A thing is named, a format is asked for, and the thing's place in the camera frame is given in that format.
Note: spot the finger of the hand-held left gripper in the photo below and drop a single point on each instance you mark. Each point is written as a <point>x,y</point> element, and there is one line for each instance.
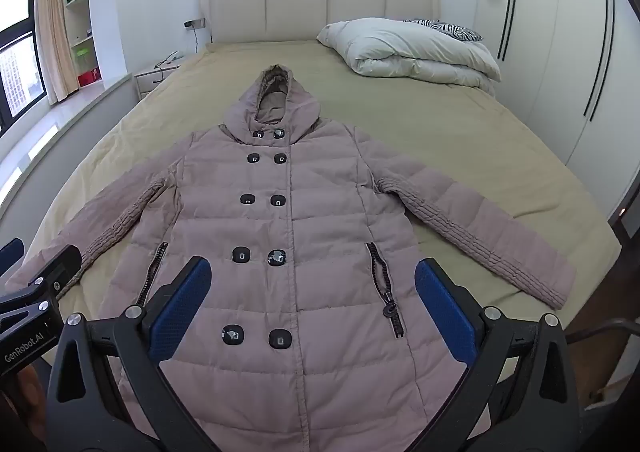
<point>57,269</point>
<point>11,254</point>

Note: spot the green container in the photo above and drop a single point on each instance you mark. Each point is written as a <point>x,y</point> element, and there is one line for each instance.
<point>83,54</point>

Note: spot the zebra print pillow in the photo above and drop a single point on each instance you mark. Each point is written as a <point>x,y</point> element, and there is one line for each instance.
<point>455,30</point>

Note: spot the black framed window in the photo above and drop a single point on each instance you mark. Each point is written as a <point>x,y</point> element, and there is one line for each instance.
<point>17,57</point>

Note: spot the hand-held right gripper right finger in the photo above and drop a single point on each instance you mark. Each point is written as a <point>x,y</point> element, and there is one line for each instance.
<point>445,312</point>

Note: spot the beige padded headboard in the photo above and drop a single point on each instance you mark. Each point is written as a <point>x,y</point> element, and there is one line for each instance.
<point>300,7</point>

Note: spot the bed with beige blanket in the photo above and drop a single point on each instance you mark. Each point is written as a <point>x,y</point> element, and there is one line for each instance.
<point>400,107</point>

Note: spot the white nightstand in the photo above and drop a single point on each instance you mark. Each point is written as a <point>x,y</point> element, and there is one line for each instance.
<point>152,77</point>

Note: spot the beige curtain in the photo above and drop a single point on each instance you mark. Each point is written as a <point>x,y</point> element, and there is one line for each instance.
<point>55,32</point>

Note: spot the red box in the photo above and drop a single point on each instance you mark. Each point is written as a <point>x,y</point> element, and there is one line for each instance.
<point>88,78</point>

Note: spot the white wall shelf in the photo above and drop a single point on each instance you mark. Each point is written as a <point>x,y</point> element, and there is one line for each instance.
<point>80,7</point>

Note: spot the pink hooded puffer coat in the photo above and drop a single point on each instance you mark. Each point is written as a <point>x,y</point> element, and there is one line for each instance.
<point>320,232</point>

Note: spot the white pillow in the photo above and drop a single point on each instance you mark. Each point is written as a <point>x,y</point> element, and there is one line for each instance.
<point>400,52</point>

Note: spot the wall socket with plug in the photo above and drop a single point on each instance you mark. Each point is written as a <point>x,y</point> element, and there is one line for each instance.
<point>195,23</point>

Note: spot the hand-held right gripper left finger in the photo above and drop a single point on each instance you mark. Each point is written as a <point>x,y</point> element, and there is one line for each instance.
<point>180,312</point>

